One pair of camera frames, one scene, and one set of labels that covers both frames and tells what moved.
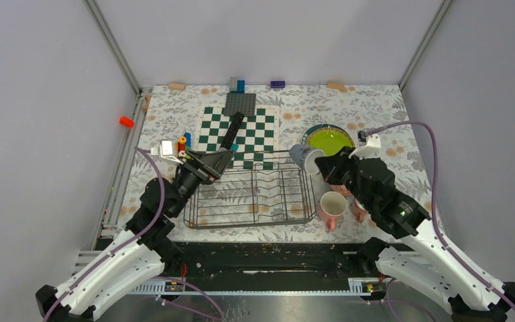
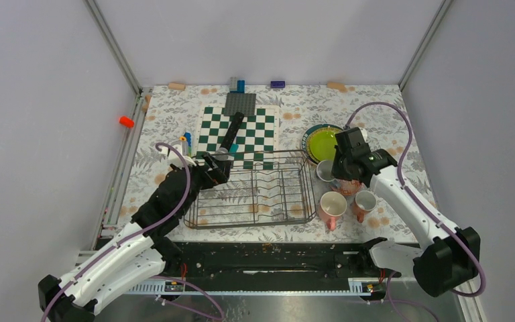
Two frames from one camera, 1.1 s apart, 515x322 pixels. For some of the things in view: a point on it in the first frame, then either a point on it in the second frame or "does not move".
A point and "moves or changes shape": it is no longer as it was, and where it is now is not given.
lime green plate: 332,141 does not move
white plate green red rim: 308,132 does not move
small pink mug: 359,210 does not move
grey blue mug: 304,156 moves or changes shape
